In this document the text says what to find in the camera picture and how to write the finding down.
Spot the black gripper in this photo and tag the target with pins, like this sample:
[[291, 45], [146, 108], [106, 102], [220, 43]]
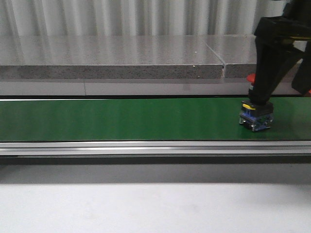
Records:
[[275, 60]]

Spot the grey speckled stone slab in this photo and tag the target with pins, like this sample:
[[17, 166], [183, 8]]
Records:
[[107, 58]]

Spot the green conveyor belt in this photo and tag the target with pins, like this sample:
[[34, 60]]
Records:
[[147, 119]]

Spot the white pleated curtain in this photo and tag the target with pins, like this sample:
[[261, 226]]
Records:
[[134, 17]]

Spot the white panel under slabs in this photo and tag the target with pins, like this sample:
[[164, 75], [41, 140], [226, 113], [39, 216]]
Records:
[[124, 87]]

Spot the aluminium conveyor side rail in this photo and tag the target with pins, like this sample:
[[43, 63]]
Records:
[[122, 149]]

